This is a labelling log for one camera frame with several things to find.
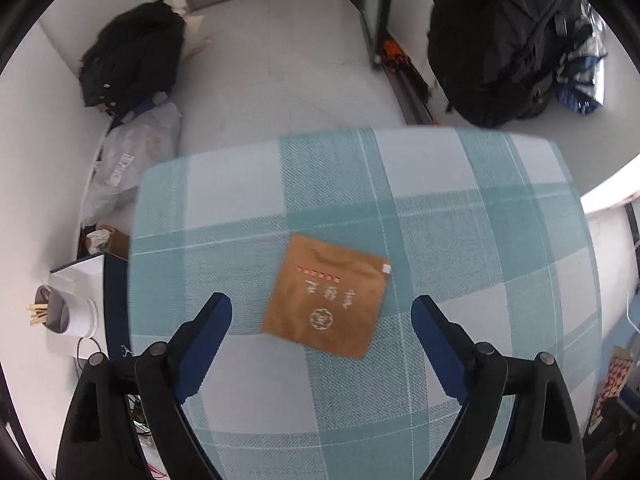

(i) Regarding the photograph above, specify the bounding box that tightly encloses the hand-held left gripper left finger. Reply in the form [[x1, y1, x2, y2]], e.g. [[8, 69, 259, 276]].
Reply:
[[55, 292, 233, 480]]

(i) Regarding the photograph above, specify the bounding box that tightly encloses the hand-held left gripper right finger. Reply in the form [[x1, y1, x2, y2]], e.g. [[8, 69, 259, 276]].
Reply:
[[411, 295, 586, 480]]

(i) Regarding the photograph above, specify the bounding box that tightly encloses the brown paper packet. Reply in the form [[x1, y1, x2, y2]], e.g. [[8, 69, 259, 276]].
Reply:
[[261, 234, 391, 360]]

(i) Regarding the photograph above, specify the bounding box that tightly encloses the checked teal tablecloth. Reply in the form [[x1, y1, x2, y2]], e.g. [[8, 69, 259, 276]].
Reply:
[[127, 127, 603, 480]]

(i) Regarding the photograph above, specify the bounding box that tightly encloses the brown cardboard box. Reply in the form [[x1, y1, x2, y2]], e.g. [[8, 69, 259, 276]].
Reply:
[[97, 226, 132, 261]]

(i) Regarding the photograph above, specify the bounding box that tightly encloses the grey chopstick holder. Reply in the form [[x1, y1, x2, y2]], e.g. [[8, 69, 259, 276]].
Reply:
[[27, 284, 98, 338]]

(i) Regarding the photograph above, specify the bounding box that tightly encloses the white side table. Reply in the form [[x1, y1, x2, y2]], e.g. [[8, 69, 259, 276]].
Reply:
[[49, 252, 133, 361]]

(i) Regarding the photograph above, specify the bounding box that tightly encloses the crumpled white bag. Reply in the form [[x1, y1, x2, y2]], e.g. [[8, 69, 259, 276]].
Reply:
[[85, 227, 112, 256]]

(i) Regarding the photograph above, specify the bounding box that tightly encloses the red checked box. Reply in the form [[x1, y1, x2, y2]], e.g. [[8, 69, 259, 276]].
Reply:
[[587, 345, 633, 433]]

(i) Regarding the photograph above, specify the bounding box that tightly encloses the grey plastic bag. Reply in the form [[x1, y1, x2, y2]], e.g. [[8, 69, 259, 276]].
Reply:
[[82, 102, 183, 226]]

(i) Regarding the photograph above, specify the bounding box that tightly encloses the orange tool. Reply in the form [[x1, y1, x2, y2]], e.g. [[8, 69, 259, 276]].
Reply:
[[380, 40, 408, 68]]

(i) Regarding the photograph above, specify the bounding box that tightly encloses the black clothes pile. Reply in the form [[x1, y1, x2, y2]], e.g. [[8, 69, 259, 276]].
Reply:
[[80, 1, 186, 108]]

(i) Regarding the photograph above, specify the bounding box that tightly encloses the silver folding umbrella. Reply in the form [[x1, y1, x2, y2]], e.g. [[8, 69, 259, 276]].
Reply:
[[552, 2, 608, 116]]

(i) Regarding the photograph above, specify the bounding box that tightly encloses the black backpack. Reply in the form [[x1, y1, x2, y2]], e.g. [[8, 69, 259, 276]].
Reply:
[[427, 0, 583, 128]]

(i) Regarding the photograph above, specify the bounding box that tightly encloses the white cloth bag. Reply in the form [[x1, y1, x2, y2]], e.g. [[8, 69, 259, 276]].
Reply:
[[180, 10, 211, 61]]

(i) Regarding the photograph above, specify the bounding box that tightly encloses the black sliding door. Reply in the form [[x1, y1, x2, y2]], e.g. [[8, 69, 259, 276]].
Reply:
[[342, 0, 433, 126]]

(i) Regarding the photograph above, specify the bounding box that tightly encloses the white cable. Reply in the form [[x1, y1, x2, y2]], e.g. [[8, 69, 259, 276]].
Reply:
[[625, 290, 640, 333]]

